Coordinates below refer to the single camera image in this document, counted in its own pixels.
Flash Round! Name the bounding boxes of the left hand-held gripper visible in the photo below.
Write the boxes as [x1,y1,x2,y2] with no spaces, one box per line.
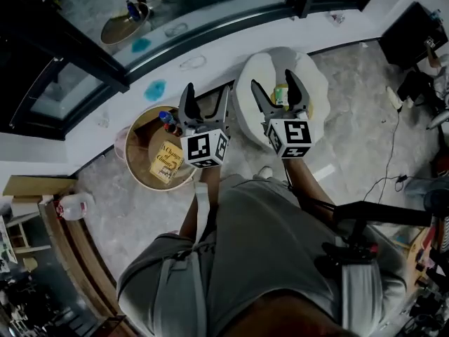
[178,82,232,170]

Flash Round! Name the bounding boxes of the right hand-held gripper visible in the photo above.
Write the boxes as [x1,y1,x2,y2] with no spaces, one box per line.
[250,69,314,159]

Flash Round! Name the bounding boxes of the teal cover book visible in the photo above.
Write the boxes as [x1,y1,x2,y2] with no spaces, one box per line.
[273,85,290,107]

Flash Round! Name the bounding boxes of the white petal-shaped chair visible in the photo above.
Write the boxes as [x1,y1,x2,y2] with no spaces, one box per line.
[233,46,331,150]

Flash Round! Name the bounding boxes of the yellow book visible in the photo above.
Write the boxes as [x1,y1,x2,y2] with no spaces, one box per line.
[149,140,185,184]

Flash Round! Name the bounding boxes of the person's right forearm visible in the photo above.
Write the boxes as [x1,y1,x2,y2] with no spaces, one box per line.
[282,156,337,224]

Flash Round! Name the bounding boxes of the person's left forearm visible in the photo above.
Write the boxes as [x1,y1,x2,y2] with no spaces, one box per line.
[178,166,222,240]

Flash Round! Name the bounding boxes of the round beige basket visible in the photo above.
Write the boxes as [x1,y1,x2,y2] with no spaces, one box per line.
[114,105,199,192]

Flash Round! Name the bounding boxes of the clear plastic bottle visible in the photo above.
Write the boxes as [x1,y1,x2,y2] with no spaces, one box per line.
[327,10,347,27]

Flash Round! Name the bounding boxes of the black monitor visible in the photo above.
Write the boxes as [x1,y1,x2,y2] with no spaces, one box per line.
[332,200,442,228]

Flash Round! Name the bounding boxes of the person's grey shirt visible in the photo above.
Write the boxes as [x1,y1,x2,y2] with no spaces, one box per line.
[116,176,408,337]

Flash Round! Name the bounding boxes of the large clear water jug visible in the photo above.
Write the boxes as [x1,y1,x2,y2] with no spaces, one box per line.
[55,192,96,221]

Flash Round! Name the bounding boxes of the wooden board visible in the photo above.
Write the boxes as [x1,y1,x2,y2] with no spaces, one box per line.
[2,174,79,198]

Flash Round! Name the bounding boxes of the wooden steps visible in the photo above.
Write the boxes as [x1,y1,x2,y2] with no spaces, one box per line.
[39,200,128,326]

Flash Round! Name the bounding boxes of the striped cloth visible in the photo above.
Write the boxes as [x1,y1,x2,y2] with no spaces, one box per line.
[434,218,449,256]

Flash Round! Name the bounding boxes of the white wooden table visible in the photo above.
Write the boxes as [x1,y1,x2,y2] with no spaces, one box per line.
[0,201,53,259]

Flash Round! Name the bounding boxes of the thin wire loop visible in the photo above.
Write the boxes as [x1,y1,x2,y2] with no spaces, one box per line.
[179,55,208,72]

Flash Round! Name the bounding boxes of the person's grey harness strap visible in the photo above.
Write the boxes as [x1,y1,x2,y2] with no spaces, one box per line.
[340,263,384,337]
[158,180,212,337]

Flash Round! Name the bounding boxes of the black floor cable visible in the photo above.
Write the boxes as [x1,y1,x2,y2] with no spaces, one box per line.
[363,106,410,203]

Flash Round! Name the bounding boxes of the black window frame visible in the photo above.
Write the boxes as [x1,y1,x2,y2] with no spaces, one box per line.
[0,0,385,142]

